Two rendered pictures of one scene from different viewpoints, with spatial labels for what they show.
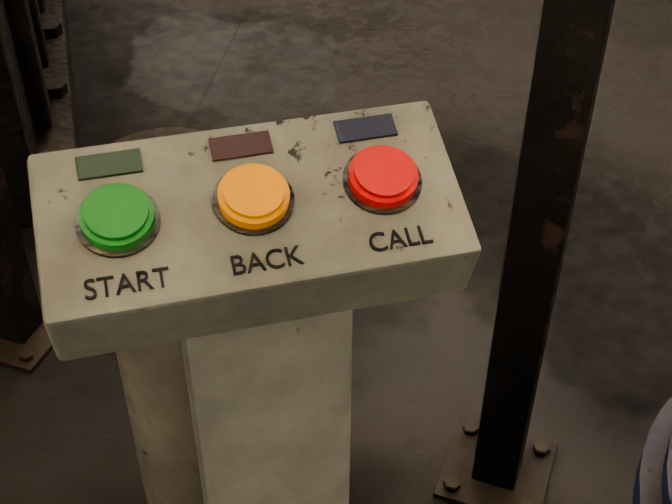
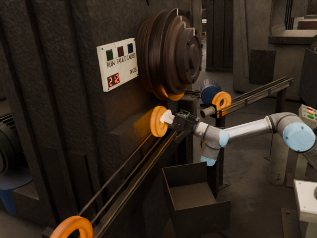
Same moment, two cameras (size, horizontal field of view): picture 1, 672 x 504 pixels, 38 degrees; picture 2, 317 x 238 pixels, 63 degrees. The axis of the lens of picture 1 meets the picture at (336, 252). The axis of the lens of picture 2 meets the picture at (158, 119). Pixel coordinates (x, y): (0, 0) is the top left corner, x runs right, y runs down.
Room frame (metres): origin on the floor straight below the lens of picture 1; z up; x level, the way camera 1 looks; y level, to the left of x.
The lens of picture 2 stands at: (0.11, 2.00, 1.37)
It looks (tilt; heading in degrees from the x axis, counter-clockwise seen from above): 24 degrees down; 312
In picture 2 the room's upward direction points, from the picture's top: 4 degrees counter-clockwise
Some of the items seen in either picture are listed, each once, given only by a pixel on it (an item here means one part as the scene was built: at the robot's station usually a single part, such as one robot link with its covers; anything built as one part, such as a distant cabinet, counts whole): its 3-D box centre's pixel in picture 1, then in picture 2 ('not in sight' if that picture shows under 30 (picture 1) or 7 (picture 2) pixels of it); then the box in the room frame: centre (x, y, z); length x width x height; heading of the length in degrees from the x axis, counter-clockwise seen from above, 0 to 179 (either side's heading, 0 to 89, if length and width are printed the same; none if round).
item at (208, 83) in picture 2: not in sight; (209, 91); (1.94, -1.18, 0.17); 0.57 x 0.31 x 0.34; 125
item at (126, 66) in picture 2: not in sight; (120, 63); (0.99, 1.25, 1.15); 0.26 x 0.02 x 0.18; 105
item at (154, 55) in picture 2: not in sight; (173, 56); (0.97, 0.89, 1.11); 0.47 x 0.06 x 0.47; 105
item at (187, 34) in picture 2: not in sight; (190, 56); (0.88, 0.86, 1.11); 0.28 x 0.06 x 0.28; 105
